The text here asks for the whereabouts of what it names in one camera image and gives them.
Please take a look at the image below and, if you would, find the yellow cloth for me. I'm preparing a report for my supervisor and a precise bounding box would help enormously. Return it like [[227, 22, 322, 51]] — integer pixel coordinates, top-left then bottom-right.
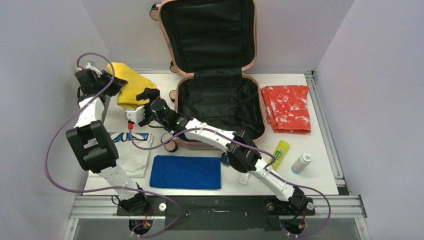
[[107, 62, 157, 110]]

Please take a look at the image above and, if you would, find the red white patterned cloth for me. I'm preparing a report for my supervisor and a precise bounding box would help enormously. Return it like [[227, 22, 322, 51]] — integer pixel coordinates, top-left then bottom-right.
[[260, 85, 311, 134]]

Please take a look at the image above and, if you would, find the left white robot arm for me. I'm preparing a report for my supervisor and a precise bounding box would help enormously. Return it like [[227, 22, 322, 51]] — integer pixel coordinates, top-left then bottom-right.
[[65, 68, 150, 215]]

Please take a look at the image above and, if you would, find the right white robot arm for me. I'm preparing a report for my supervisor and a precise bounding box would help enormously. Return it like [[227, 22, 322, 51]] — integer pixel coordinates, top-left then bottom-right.
[[136, 88, 308, 216]]

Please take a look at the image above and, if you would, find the white folded shirt blue print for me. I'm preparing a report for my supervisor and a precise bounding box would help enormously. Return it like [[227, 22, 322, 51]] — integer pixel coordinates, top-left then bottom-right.
[[108, 132, 154, 178]]

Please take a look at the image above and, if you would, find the blue folded towel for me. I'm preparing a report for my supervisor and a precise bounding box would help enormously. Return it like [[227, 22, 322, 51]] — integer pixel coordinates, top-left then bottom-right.
[[149, 155, 222, 190]]

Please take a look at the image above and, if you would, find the pink open suitcase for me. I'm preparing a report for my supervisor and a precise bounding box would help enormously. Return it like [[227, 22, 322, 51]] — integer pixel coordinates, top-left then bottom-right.
[[149, 0, 266, 143]]

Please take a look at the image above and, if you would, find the round dark blue tin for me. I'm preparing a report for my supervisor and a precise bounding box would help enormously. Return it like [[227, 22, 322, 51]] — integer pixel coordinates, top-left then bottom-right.
[[220, 152, 231, 167]]

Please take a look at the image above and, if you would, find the white toothpaste tube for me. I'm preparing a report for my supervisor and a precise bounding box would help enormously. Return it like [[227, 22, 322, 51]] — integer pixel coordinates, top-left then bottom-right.
[[238, 172, 250, 185]]

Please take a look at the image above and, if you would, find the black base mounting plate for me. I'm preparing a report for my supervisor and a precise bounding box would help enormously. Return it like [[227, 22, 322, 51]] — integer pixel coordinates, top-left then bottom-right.
[[113, 195, 316, 235]]

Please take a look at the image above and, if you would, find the yellow green bottle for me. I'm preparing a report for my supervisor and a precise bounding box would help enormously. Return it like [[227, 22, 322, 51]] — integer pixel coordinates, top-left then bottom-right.
[[268, 140, 290, 171]]

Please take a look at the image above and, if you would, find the small white teal bottle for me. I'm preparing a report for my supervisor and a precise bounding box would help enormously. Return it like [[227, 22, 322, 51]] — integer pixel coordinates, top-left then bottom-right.
[[291, 153, 312, 174]]

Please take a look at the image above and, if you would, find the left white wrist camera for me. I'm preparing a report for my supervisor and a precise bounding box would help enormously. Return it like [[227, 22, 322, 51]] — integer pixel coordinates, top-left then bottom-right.
[[76, 62, 102, 77]]

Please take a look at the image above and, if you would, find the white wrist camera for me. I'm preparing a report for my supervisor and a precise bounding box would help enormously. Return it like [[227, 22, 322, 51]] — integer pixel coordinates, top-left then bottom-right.
[[124, 105, 146, 124], [76, 62, 102, 77]]

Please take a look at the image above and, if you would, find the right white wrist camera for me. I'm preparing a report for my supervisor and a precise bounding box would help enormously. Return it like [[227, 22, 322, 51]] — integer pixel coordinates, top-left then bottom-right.
[[124, 105, 146, 124]]

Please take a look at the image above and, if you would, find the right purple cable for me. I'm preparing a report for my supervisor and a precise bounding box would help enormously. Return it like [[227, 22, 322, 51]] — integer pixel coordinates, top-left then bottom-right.
[[128, 124, 332, 239]]

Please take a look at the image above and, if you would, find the purple cable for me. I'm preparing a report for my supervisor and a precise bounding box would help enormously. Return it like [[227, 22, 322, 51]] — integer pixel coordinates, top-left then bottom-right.
[[128, 124, 332, 239], [44, 52, 183, 239]]

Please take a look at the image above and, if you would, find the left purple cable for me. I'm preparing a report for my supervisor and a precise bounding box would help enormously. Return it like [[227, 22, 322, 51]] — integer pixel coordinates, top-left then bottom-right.
[[44, 52, 183, 239]]

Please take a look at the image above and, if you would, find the aluminium frame rail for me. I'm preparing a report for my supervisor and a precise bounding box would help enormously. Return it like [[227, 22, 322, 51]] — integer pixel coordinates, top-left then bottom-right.
[[64, 71, 370, 240]]

